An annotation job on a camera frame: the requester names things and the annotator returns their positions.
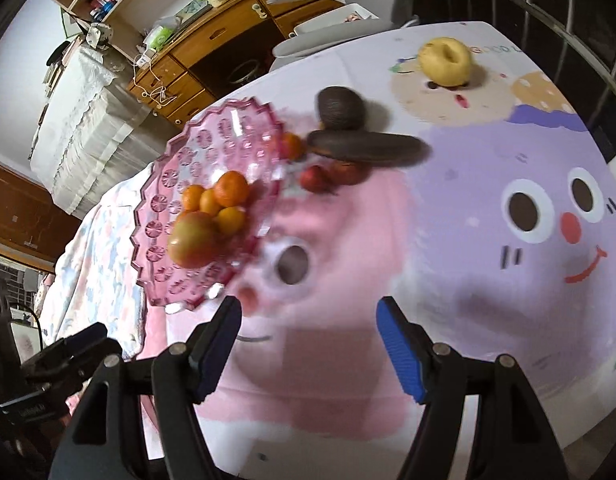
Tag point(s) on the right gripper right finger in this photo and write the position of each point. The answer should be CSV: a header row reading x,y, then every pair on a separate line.
x,y
415,358

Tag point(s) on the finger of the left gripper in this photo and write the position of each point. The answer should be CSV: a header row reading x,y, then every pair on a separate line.
x,y
80,337
66,365

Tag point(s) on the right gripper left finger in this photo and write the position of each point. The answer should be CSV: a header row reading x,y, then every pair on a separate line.
x,y
213,343

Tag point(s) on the red apple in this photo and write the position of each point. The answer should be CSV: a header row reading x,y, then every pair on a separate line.
x,y
194,241

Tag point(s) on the small mandarin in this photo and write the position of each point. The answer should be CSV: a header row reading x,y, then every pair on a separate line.
x,y
208,203
191,197

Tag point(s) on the large orange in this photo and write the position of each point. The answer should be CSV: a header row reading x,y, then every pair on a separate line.
x,y
231,190

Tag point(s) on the overripe black banana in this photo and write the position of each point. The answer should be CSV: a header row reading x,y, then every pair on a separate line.
x,y
368,147

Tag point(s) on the dark avocado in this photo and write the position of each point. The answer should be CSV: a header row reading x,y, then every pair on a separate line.
x,y
341,108

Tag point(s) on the yellow pear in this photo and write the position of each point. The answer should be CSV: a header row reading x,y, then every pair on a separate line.
x,y
446,61

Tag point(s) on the pastel patterned blanket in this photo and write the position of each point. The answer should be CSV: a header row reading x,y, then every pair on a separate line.
x,y
94,278

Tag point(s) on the cartoon monster tablecloth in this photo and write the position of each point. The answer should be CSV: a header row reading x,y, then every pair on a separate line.
x,y
502,241

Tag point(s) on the pink plastic fruit bowl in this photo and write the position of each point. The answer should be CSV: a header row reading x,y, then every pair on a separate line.
x,y
240,135

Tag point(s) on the lace covered piano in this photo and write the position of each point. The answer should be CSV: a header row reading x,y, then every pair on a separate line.
x,y
94,133

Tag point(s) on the black waste bin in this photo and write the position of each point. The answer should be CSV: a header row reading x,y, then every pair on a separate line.
x,y
244,73

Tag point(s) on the wooden desk with drawers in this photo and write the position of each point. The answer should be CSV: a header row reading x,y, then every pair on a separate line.
x,y
193,71

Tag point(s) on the metal window grille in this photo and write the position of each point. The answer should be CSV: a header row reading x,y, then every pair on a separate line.
x,y
572,41

